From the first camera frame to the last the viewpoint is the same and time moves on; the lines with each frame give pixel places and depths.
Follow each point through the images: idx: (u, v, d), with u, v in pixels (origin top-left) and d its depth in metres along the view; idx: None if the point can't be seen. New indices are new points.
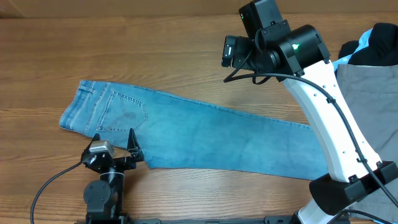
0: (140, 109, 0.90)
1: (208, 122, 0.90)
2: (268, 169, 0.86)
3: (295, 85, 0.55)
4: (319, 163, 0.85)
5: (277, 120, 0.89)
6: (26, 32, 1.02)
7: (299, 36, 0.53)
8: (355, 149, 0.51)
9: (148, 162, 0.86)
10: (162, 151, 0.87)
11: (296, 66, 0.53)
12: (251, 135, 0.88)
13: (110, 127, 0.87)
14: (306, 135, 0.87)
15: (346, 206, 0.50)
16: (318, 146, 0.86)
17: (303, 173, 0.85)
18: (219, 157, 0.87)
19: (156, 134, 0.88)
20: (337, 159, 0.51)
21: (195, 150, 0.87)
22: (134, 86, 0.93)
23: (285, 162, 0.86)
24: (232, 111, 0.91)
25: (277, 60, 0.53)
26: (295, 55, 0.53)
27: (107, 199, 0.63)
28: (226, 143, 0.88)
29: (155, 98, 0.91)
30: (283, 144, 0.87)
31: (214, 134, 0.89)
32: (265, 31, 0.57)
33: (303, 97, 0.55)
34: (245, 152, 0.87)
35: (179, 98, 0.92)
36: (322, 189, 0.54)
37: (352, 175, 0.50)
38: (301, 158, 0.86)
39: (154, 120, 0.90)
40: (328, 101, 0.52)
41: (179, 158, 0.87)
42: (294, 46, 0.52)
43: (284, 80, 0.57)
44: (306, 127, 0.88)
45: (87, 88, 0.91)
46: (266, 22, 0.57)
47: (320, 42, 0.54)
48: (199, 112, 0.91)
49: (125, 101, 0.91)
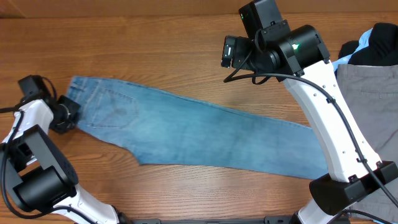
0: (130, 106, 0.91)
1: (199, 118, 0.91)
2: (257, 166, 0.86)
3: (295, 85, 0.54)
4: (308, 161, 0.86)
5: (268, 118, 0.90)
6: (26, 31, 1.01)
7: (299, 36, 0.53)
8: (355, 149, 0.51)
9: (138, 157, 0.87)
10: (151, 147, 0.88)
11: (296, 66, 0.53)
12: (240, 133, 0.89)
13: (100, 124, 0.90)
14: (295, 133, 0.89)
15: (346, 206, 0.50)
16: (306, 145, 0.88)
17: (292, 171, 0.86)
18: (208, 154, 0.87)
19: (146, 130, 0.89)
20: (337, 160, 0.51)
21: (185, 147, 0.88)
22: (125, 83, 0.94)
23: (273, 160, 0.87)
24: (223, 108, 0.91)
25: (277, 60, 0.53)
26: (295, 55, 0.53)
27: (35, 76, 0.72)
28: (215, 140, 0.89)
29: (147, 95, 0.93)
30: (272, 141, 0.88)
31: (205, 130, 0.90)
32: (265, 31, 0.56)
33: (303, 97, 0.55)
34: (234, 149, 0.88)
35: (170, 95, 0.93)
36: (323, 189, 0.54)
37: (352, 175, 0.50)
38: (290, 155, 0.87)
39: (145, 117, 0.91)
40: (328, 101, 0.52)
41: (168, 155, 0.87)
42: (294, 46, 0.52)
43: (284, 81, 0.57)
44: (296, 125, 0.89)
45: (78, 86, 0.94)
46: (266, 22, 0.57)
47: (320, 42, 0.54)
48: (191, 109, 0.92)
49: (116, 98, 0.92)
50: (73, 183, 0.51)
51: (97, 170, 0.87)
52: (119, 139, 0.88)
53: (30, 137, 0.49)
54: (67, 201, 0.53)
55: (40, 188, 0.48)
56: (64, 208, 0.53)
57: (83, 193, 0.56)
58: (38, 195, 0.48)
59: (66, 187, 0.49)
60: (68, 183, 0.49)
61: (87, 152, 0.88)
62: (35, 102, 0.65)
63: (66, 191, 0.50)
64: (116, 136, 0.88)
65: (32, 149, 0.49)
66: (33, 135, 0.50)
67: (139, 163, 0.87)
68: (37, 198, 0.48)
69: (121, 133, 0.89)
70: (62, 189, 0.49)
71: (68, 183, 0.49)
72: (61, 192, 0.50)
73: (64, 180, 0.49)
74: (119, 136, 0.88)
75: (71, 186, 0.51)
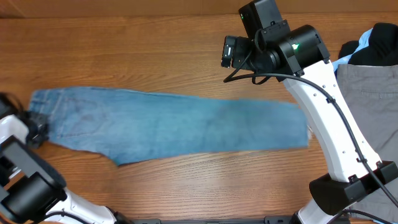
0: (97, 111, 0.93)
1: (168, 111, 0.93)
2: (233, 146, 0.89)
3: (295, 85, 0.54)
4: (279, 134, 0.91)
5: (236, 99, 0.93)
6: (25, 31, 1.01)
7: (299, 36, 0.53)
8: (354, 149, 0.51)
9: (114, 159, 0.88)
10: (126, 146, 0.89)
11: (296, 66, 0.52)
12: (211, 117, 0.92)
13: (70, 134, 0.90)
14: (263, 109, 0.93)
15: (346, 206, 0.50)
16: (275, 118, 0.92)
17: (266, 145, 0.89)
18: (183, 143, 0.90)
19: (118, 131, 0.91)
20: (337, 160, 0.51)
21: (158, 140, 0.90)
22: (87, 89, 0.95)
23: (247, 137, 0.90)
24: (191, 98, 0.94)
25: (277, 60, 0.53)
26: (295, 55, 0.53)
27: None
28: (188, 129, 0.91)
29: (111, 97, 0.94)
30: (243, 121, 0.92)
31: (176, 121, 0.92)
32: (265, 31, 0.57)
33: (302, 97, 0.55)
34: (208, 134, 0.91)
35: (136, 93, 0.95)
36: (323, 189, 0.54)
37: (352, 175, 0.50)
38: (261, 131, 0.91)
39: (114, 119, 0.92)
40: (328, 101, 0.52)
41: (144, 152, 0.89)
42: (294, 46, 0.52)
43: (284, 81, 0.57)
44: (263, 103, 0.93)
45: (40, 99, 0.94)
46: (266, 22, 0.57)
47: (320, 42, 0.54)
48: (159, 104, 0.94)
49: (79, 103, 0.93)
50: (61, 186, 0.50)
51: (96, 170, 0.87)
52: (91, 144, 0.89)
53: (8, 148, 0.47)
54: (60, 206, 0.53)
55: (30, 195, 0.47)
56: (58, 213, 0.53)
57: (74, 196, 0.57)
58: (28, 202, 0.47)
59: (55, 190, 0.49)
60: (56, 186, 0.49)
61: (87, 152, 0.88)
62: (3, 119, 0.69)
63: (56, 194, 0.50)
64: (88, 143, 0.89)
65: (14, 158, 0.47)
66: (11, 145, 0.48)
67: (139, 163, 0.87)
68: (28, 205, 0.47)
69: (93, 138, 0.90)
70: (52, 193, 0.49)
71: (56, 186, 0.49)
72: (52, 196, 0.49)
73: (52, 184, 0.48)
74: (90, 143, 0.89)
75: (60, 188, 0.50)
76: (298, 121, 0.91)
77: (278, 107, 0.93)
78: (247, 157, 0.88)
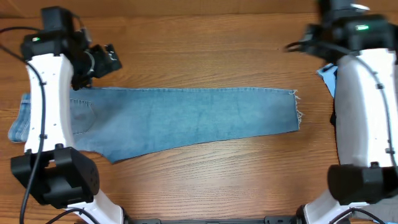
0: (88, 110, 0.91)
1: (159, 105, 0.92)
2: (226, 134, 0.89)
3: (351, 65, 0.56)
4: (270, 118, 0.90)
5: (224, 89, 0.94)
6: (25, 32, 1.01)
7: (371, 20, 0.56)
8: (387, 139, 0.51)
9: (109, 157, 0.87)
10: (120, 143, 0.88)
11: (355, 45, 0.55)
12: (203, 109, 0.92)
13: None
14: (252, 96, 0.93)
15: (359, 192, 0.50)
16: (265, 104, 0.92)
17: (257, 131, 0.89)
18: (177, 135, 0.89)
19: (111, 128, 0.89)
20: (367, 144, 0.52)
21: (152, 135, 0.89)
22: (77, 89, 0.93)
23: (239, 125, 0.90)
24: (181, 90, 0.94)
25: (339, 37, 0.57)
26: (359, 35, 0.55)
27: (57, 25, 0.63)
28: (180, 121, 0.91)
29: (102, 95, 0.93)
30: (234, 109, 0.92)
31: (168, 115, 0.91)
32: (337, 11, 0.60)
33: (352, 78, 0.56)
34: (200, 125, 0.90)
35: (125, 89, 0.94)
36: (340, 173, 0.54)
37: (374, 162, 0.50)
38: (253, 117, 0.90)
39: (106, 117, 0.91)
40: (377, 87, 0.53)
41: (138, 147, 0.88)
42: (362, 27, 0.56)
43: (341, 58, 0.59)
44: (251, 89, 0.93)
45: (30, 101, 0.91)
46: (341, 5, 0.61)
47: (388, 32, 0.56)
48: (150, 99, 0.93)
49: (71, 104, 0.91)
50: (91, 193, 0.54)
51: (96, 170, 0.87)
52: (85, 143, 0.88)
53: (61, 159, 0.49)
54: (81, 206, 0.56)
55: (63, 191, 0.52)
56: (76, 210, 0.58)
57: (99, 199, 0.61)
58: (60, 195, 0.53)
59: (84, 195, 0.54)
60: (87, 191, 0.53)
61: (87, 152, 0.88)
62: (54, 64, 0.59)
63: (84, 198, 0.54)
64: (82, 142, 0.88)
65: (63, 170, 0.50)
66: (65, 158, 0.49)
67: (139, 163, 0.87)
68: (57, 196, 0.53)
69: (86, 137, 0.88)
70: (81, 195, 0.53)
71: (86, 192, 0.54)
72: (79, 198, 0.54)
73: (85, 190, 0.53)
74: (84, 142, 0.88)
75: (90, 194, 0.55)
76: (286, 105, 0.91)
77: (267, 92, 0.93)
78: (247, 157, 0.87)
